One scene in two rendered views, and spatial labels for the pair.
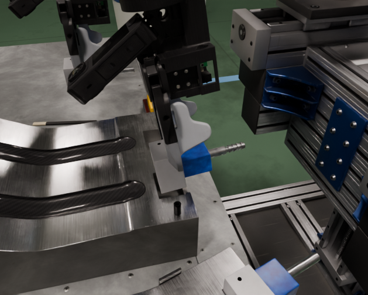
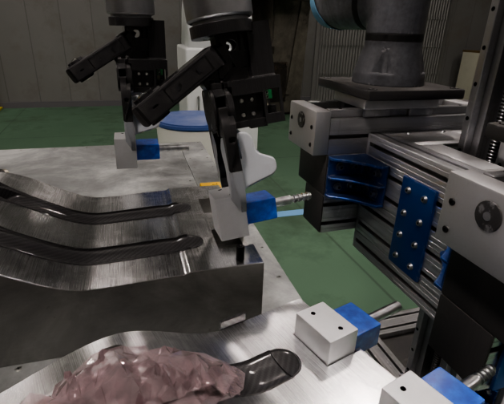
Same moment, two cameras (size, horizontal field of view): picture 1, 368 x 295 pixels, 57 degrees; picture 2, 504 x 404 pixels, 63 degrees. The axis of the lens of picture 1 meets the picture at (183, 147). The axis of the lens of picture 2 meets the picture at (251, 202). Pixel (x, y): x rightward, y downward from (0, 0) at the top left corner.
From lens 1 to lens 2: 0.16 m
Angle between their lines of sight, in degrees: 16
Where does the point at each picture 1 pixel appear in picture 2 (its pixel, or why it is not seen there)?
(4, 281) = (31, 336)
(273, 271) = (350, 313)
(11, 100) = not seen: hidden behind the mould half
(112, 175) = (165, 232)
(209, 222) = (273, 293)
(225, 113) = (282, 248)
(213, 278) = (282, 325)
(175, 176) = (237, 220)
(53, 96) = (93, 187)
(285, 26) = (345, 111)
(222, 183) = not seen: hidden behind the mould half
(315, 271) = not seen: outside the picture
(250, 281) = (325, 315)
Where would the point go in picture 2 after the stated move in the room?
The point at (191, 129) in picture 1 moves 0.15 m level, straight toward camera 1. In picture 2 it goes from (256, 160) to (260, 216)
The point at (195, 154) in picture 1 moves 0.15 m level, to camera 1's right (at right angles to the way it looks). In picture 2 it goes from (259, 198) to (377, 199)
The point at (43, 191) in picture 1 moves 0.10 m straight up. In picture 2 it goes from (86, 244) to (74, 168)
